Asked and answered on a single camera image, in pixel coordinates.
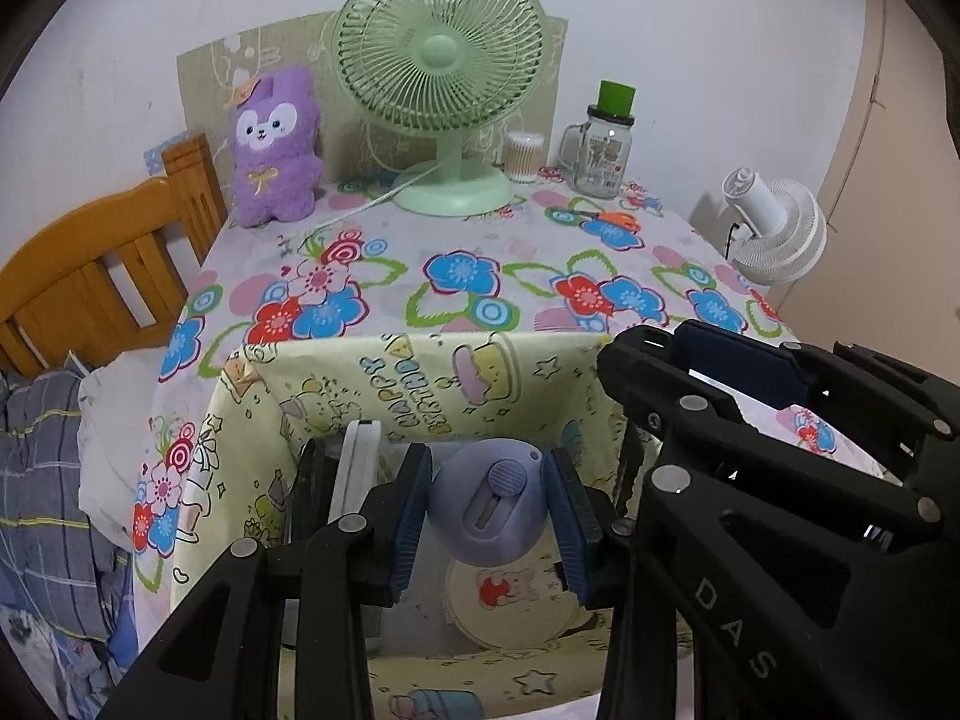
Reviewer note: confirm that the beige printed wall mat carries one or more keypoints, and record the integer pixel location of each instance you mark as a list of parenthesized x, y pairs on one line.
[(210, 82)]

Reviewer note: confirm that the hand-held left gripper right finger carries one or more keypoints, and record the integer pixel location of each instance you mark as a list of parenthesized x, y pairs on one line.
[(568, 532)]

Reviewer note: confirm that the beige door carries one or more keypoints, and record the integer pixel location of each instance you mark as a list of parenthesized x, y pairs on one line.
[(900, 187)]

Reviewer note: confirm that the purple plush toy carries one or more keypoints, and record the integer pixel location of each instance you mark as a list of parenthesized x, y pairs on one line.
[(274, 165)]

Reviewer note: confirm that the floral tablecloth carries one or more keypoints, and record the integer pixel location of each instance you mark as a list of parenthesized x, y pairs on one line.
[(420, 240)]

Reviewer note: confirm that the purple round utility knife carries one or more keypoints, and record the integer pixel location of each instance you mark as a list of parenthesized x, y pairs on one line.
[(491, 502)]

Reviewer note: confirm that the round cream bear tin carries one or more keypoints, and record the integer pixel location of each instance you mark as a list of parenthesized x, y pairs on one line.
[(517, 615)]

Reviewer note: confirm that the cotton swab container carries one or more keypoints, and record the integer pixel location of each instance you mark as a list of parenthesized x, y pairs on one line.
[(525, 159)]

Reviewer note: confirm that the wooden bed headboard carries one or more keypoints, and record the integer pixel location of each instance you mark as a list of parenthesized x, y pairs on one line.
[(82, 270)]

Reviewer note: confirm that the blue patterned cloth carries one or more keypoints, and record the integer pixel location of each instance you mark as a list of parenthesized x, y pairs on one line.
[(159, 154)]

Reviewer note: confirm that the green desk fan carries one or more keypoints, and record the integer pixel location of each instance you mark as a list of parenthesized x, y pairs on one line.
[(439, 52)]

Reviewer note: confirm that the plaid grey bedding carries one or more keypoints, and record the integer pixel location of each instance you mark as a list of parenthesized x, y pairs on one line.
[(45, 510)]

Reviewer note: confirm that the yellow printed fabric storage box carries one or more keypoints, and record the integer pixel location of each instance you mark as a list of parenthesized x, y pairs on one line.
[(337, 382)]

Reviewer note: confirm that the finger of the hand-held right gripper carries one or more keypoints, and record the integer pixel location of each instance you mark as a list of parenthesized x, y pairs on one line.
[(750, 540), (742, 360)]

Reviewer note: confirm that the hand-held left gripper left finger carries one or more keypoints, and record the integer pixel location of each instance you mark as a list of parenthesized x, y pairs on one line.
[(411, 532)]

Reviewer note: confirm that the glass mug jar green lid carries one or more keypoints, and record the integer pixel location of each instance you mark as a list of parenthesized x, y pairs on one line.
[(600, 157)]

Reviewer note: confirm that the white standing fan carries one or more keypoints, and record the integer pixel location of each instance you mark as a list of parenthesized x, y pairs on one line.
[(784, 232)]

